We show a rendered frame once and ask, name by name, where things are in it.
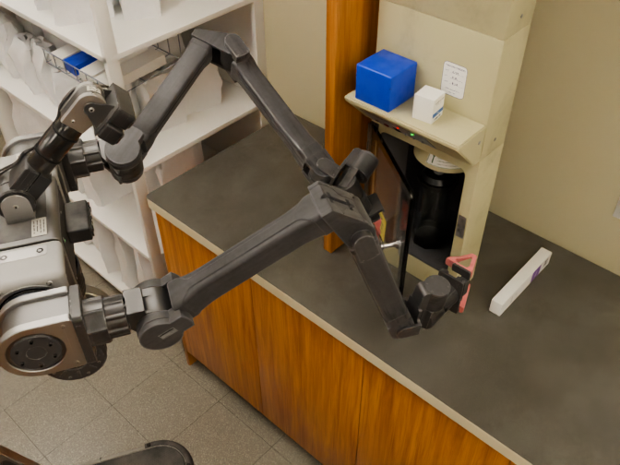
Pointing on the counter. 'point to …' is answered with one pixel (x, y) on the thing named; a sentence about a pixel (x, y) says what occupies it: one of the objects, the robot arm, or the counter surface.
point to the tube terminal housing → (470, 207)
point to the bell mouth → (435, 162)
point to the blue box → (386, 79)
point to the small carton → (428, 104)
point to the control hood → (441, 133)
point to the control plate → (399, 129)
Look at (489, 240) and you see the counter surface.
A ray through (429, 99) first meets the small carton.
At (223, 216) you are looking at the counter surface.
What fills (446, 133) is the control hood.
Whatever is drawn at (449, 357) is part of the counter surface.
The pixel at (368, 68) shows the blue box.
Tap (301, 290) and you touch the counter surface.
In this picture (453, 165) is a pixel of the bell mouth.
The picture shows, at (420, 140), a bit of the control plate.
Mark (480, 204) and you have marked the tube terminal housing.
